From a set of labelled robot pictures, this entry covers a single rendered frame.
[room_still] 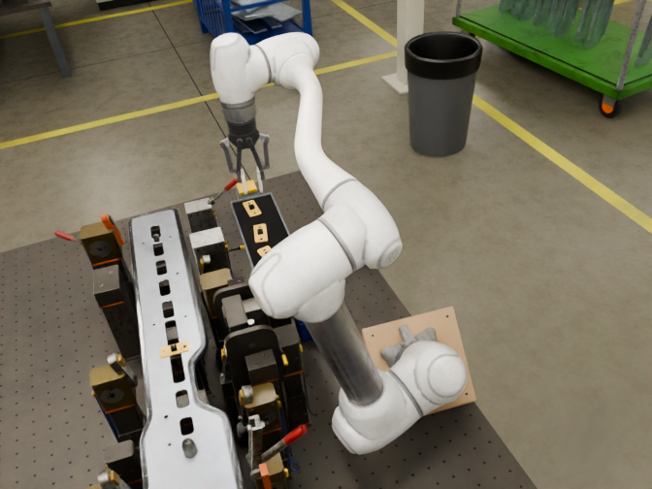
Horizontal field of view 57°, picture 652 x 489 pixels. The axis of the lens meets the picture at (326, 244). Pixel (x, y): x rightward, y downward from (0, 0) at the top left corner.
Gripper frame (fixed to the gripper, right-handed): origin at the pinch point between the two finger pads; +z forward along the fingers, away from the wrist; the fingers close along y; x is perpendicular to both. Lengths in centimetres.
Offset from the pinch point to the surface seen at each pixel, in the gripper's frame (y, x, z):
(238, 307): 6.8, 33.3, 16.0
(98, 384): 46, 40, 30
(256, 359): 3, 46, 23
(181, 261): 28.2, -10.8, 34.7
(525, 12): -234, -367, 99
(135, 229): 46, -32, 35
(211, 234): 16.1, -9.0, 23.7
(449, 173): -119, -189, 135
